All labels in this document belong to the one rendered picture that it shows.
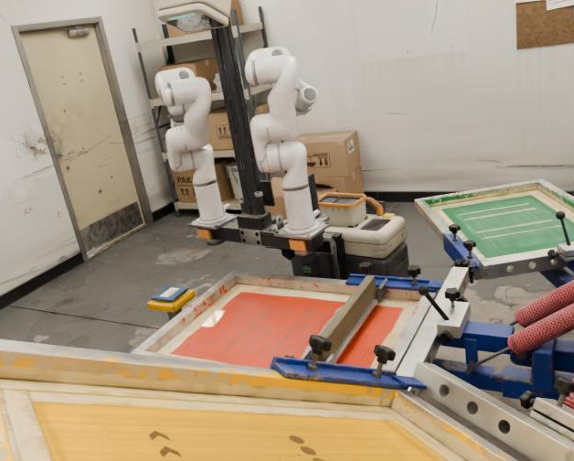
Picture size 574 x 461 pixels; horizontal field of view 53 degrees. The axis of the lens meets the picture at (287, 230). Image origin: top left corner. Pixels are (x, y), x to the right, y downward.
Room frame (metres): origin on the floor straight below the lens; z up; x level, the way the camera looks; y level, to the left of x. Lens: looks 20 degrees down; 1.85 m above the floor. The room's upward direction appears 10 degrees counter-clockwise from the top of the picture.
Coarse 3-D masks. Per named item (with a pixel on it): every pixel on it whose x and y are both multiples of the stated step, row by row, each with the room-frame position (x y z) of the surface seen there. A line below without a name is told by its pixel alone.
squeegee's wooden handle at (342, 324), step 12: (372, 276) 1.60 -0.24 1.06; (360, 288) 1.54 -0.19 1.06; (372, 288) 1.58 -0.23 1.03; (348, 300) 1.47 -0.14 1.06; (360, 300) 1.49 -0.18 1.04; (372, 300) 1.57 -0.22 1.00; (348, 312) 1.42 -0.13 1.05; (360, 312) 1.48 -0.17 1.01; (336, 324) 1.36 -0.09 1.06; (348, 324) 1.41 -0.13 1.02; (324, 336) 1.30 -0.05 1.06; (336, 336) 1.34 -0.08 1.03; (312, 348) 1.27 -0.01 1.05; (336, 348) 1.33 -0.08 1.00
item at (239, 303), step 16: (240, 304) 1.78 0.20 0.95; (288, 304) 1.72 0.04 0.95; (304, 304) 1.70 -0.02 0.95; (320, 304) 1.68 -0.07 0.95; (336, 304) 1.66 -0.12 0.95; (224, 320) 1.68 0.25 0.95; (368, 320) 1.52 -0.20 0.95; (384, 320) 1.51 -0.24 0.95; (368, 336) 1.44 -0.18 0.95; (384, 336) 1.42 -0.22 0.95
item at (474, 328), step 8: (464, 328) 1.26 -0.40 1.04; (472, 328) 1.25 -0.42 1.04; (480, 328) 1.24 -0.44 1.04; (488, 328) 1.24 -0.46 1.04; (496, 328) 1.23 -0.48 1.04; (504, 328) 1.23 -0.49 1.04; (512, 328) 1.22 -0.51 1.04; (464, 336) 1.24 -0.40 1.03; (472, 336) 1.23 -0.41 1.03; (480, 336) 1.22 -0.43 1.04; (488, 336) 1.21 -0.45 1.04; (496, 336) 1.20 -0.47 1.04; (504, 336) 1.20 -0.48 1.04; (448, 344) 1.26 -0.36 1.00; (456, 344) 1.25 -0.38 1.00; (464, 344) 1.24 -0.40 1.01; (480, 344) 1.22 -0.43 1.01; (488, 344) 1.21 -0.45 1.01; (496, 344) 1.20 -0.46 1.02; (504, 344) 1.19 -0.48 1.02
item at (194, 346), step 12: (216, 324) 1.66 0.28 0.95; (228, 324) 1.65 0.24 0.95; (192, 336) 1.61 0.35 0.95; (204, 336) 1.60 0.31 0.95; (216, 336) 1.59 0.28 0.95; (180, 348) 1.55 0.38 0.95; (192, 348) 1.53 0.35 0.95; (204, 348) 1.52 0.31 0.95; (348, 348) 1.39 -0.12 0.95; (360, 348) 1.38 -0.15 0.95; (372, 348) 1.37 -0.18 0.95; (216, 360) 1.44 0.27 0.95; (228, 360) 1.43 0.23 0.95; (240, 360) 1.42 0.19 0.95; (252, 360) 1.41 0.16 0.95; (264, 360) 1.40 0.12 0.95; (348, 360) 1.33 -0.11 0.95; (360, 360) 1.32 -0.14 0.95; (372, 360) 1.31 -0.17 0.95
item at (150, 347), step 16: (240, 272) 1.97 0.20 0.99; (224, 288) 1.88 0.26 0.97; (288, 288) 1.83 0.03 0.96; (304, 288) 1.80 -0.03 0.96; (320, 288) 1.77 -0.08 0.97; (336, 288) 1.73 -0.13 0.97; (352, 288) 1.70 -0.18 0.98; (192, 304) 1.77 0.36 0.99; (208, 304) 1.79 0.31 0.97; (176, 320) 1.67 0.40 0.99; (192, 320) 1.71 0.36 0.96; (416, 320) 1.42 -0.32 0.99; (160, 336) 1.58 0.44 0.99; (400, 336) 1.35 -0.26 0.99; (144, 352) 1.50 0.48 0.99; (400, 352) 1.28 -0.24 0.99; (384, 368) 1.22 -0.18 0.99
